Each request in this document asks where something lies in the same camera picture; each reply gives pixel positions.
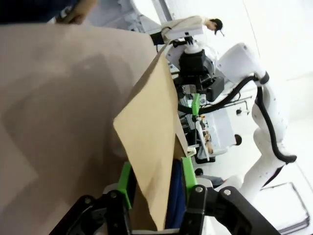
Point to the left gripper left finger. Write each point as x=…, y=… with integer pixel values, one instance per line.
x=125, y=183

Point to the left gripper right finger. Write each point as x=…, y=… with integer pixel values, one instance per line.
x=188, y=175

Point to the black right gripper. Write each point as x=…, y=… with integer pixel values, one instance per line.
x=193, y=63

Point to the navy blue pencil case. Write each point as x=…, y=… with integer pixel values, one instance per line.
x=174, y=195

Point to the brown cardboard box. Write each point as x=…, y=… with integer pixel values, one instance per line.
x=149, y=127

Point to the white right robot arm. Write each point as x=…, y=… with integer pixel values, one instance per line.
x=244, y=61

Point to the person's left hand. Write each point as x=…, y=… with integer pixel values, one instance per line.
x=80, y=12

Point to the seated person in blue top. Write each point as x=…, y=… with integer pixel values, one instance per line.
x=207, y=177

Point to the person in cap and beige jacket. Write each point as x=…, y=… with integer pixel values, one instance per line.
x=190, y=22

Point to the silver wristwatch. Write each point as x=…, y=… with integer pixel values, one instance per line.
x=62, y=14

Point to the person's dark purple jacket torso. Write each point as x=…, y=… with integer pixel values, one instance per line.
x=24, y=9

